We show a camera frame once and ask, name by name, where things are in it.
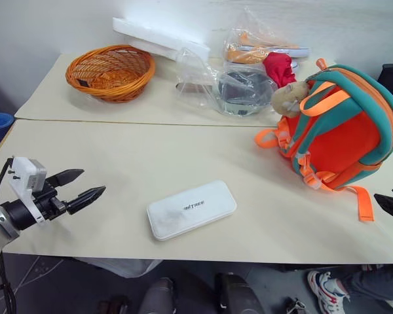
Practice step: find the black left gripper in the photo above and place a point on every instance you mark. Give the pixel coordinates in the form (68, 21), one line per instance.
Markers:
(49, 204)

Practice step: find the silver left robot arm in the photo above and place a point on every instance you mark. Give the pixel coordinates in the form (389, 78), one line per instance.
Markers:
(0, 225)

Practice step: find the orange and teal backpack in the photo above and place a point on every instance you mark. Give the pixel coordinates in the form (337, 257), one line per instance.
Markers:
(344, 137)

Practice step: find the white rectangular case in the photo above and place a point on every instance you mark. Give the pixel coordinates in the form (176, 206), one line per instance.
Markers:
(191, 211)

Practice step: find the blue jeans leg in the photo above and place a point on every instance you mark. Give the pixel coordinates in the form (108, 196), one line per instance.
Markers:
(373, 284)

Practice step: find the white red blue sneaker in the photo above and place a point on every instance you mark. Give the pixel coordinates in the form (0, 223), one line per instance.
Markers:
(327, 291)

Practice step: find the orange wicker basket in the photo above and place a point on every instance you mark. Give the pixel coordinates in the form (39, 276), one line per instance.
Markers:
(109, 73)

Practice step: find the grey rounded shape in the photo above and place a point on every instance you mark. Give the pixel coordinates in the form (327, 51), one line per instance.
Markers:
(157, 297)

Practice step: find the beige plush toy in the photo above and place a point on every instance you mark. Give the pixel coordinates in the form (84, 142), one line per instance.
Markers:
(288, 98)

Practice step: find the crumpled clear plastic bag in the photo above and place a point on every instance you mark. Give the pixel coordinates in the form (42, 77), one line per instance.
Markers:
(199, 81)

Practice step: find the long white foam block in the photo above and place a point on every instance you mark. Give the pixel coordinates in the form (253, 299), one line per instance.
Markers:
(157, 34)

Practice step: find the red cloth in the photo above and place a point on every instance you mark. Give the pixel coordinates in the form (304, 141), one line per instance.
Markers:
(280, 68)

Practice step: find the black rounded shape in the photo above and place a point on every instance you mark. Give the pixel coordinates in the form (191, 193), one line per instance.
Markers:
(239, 294)

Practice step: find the orange sneaker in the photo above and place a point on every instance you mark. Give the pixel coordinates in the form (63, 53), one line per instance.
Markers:
(281, 49)
(245, 55)

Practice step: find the clear plastic shoe bag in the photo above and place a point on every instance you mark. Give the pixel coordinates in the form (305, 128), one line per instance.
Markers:
(265, 32)

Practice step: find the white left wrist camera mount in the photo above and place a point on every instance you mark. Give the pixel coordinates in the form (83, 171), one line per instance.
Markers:
(21, 178)

